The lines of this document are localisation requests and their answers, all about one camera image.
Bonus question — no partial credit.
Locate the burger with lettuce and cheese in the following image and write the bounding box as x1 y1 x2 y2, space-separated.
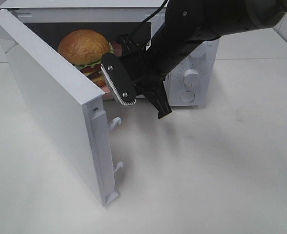
58 29 114 87

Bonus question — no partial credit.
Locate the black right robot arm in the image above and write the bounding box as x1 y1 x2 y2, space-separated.
118 0 287 118

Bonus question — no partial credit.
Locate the round white door button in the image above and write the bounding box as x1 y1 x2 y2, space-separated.
180 91 195 103

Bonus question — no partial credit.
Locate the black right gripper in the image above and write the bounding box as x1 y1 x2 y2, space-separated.
116 34 172 119

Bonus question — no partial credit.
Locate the white microwave oven body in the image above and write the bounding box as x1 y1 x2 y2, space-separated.
0 0 219 106

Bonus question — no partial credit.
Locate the pink round plate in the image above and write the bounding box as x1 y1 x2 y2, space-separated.
101 40 122 100

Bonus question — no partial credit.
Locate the white microwave door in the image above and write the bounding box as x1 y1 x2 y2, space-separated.
0 9 123 206

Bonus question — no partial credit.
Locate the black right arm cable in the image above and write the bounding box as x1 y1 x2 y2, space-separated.
130 0 170 39

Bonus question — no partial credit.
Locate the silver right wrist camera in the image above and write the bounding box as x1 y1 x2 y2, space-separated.
101 53 137 106

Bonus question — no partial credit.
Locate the white round knob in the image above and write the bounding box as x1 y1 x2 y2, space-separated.
183 69 201 87
189 42 206 59

